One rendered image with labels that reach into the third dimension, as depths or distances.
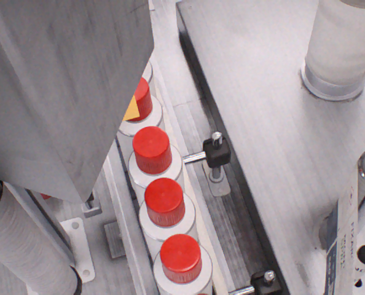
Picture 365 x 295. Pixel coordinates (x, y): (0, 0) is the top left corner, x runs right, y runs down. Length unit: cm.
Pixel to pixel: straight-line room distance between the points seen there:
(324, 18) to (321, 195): 21
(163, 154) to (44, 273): 17
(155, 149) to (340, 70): 31
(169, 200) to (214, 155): 21
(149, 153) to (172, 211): 6
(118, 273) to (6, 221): 43
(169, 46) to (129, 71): 62
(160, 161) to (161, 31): 43
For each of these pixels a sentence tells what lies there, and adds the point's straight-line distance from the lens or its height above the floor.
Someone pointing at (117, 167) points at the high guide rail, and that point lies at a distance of 62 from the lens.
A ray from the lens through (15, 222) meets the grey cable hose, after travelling 31.
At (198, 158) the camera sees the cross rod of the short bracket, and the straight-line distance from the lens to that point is 67.
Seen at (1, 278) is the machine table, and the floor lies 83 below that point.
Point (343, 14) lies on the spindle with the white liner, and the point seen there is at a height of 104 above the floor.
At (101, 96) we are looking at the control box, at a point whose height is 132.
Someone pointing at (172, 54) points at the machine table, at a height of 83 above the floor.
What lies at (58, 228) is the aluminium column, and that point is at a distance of 67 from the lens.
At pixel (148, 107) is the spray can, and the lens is 53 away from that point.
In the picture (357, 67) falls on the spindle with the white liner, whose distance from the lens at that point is 72.
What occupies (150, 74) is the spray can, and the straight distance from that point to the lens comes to 58.
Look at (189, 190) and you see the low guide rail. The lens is 65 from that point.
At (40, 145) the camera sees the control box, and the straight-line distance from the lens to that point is 20.
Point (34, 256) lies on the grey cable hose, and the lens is 35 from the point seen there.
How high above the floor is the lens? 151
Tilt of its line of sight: 62 degrees down
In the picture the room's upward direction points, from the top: 6 degrees counter-clockwise
